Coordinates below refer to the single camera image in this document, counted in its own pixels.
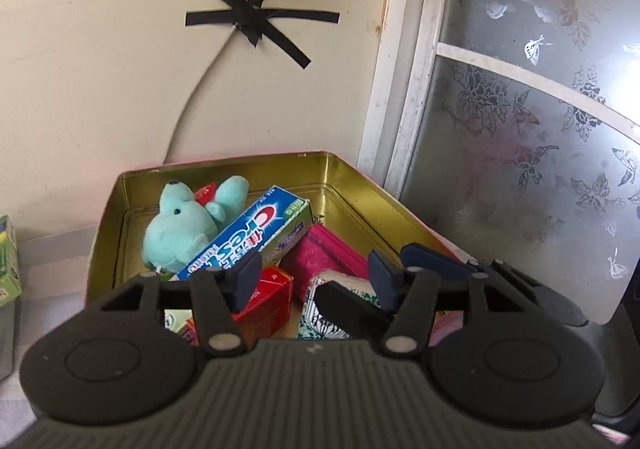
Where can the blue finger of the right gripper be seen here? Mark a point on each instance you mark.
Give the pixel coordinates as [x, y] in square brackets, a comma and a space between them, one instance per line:
[350, 312]
[416, 255]

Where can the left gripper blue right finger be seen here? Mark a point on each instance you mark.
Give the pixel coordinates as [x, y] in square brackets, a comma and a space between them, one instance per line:
[384, 276]

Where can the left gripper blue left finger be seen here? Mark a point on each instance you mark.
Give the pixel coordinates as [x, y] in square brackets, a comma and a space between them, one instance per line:
[241, 279]

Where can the red small box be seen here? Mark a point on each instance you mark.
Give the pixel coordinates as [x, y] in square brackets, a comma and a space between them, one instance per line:
[267, 311]

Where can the small tissue pack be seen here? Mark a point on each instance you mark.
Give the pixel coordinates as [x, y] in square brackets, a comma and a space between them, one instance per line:
[311, 324]

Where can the Crest toothpaste box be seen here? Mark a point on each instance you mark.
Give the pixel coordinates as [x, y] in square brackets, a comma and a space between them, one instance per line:
[272, 225]

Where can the magenta pouch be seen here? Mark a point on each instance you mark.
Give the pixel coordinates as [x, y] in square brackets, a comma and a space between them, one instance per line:
[317, 251]

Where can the teal plush toy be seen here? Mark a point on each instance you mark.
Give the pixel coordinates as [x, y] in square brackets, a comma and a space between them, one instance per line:
[188, 220]

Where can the green medicine box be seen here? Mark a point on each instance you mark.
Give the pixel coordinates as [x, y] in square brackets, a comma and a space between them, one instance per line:
[10, 284]

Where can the pink biscuit tin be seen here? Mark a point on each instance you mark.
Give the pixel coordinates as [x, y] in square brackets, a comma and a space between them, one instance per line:
[321, 187]

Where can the frosted floral glass door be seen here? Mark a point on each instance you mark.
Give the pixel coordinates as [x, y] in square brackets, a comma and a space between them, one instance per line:
[511, 127]

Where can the mint green zip pouch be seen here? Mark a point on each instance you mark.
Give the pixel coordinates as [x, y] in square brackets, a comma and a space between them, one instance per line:
[8, 318]

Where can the black tape cross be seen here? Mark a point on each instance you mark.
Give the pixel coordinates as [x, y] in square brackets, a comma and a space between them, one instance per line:
[254, 22]

